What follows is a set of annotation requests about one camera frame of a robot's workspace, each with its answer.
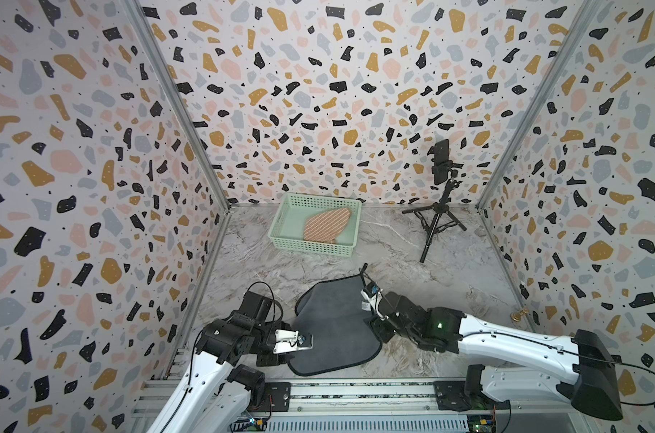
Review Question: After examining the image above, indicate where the pink grey dishcloth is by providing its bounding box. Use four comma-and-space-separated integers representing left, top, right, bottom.
288, 275, 383, 377

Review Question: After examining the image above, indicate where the brown striped dishcloth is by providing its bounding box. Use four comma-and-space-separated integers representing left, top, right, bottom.
303, 207, 352, 244

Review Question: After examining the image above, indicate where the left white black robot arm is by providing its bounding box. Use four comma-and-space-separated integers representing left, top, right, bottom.
149, 292, 313, 432

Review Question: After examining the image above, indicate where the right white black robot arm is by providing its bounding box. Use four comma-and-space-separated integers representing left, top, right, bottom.
362, 285, 623, 420

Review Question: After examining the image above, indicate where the small brass knob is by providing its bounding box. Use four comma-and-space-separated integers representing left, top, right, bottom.
511, 308, 529, 323

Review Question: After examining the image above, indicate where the black tripod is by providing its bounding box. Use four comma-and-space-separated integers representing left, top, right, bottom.
402, 178, 467, 263

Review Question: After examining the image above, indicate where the mint green plastic basket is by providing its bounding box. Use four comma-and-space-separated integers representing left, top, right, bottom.
269, 194, 362, 257

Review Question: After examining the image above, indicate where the black smartphone on tripod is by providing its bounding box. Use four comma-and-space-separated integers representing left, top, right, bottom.
432, 139, 452, 185

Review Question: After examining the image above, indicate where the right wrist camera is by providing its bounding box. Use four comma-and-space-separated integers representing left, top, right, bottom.
362, 281, 383, 314

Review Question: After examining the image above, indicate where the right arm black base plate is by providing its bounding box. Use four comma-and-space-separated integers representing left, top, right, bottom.
433, 380, 511, 412

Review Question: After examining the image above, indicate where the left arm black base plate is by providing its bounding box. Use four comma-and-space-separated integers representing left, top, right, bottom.
247, 382, 291, 413

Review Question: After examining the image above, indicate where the aluminium front rail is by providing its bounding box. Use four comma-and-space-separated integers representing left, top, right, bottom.
129, 375, 583, 433

